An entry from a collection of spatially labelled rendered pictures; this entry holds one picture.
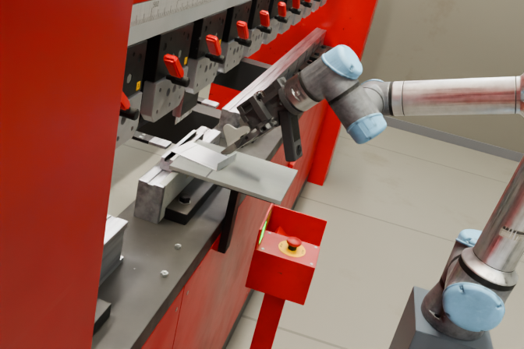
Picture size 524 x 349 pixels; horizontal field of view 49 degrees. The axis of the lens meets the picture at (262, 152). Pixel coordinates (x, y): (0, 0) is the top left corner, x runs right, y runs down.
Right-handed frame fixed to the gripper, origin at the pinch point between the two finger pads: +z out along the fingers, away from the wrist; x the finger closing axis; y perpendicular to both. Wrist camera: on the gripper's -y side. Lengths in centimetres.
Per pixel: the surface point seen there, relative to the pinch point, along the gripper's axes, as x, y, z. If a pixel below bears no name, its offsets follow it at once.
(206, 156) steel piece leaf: -0.2, 2.4, 7.9
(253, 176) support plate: -0.7, -7.5, 0.0
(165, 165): 8.0, 5.3, 12.9
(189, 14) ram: 19.0, 24.0, -20.3
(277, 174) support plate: -6.3, -10.2, -2.3
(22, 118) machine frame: 90, 1, -52
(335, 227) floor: -173, -57, 87
